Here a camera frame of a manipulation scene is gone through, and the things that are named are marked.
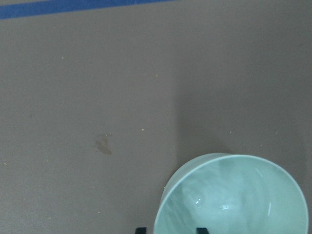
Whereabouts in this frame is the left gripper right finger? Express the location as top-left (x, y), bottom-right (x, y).
top-left (196, 228), bottom-right (209, 234)

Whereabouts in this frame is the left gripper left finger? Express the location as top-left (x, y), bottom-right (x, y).
top-left (135, 227), bottom-right (147, 234)

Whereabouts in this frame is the mint green bowl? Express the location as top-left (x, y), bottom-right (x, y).
top-left (153, 153), bottom-right (309, 234)

